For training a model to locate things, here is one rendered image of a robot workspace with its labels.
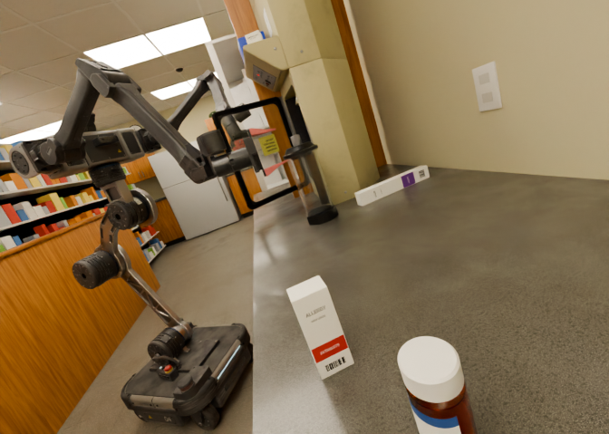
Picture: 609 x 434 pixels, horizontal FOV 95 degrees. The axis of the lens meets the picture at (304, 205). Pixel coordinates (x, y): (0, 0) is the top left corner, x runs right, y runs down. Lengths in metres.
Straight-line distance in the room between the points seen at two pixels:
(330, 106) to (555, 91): 0.56
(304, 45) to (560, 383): 0.94
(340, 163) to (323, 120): 0.15
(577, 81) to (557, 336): 0.53
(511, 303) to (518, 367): 0.09
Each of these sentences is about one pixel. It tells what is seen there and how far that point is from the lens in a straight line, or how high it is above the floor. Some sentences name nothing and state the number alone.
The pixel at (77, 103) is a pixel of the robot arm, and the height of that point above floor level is 1.52.
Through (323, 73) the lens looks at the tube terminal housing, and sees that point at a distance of 1.00.
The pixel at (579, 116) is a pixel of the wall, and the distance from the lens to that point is 0.80.
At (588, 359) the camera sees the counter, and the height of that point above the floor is 0.94.
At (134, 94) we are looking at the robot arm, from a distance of 1.01.
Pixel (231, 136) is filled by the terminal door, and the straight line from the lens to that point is 1.15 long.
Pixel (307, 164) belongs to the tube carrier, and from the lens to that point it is 0.80.
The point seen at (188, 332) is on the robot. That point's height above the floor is 0.33.
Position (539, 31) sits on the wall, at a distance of 0.82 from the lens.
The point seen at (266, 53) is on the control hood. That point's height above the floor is 1.47.
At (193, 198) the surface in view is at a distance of 6.01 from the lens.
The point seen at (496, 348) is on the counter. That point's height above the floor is 0.94.
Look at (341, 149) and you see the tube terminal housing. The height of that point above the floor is 1.12.
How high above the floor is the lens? 1.20
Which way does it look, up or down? 13 degrees down
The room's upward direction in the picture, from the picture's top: 19 degrees counter-clockwise
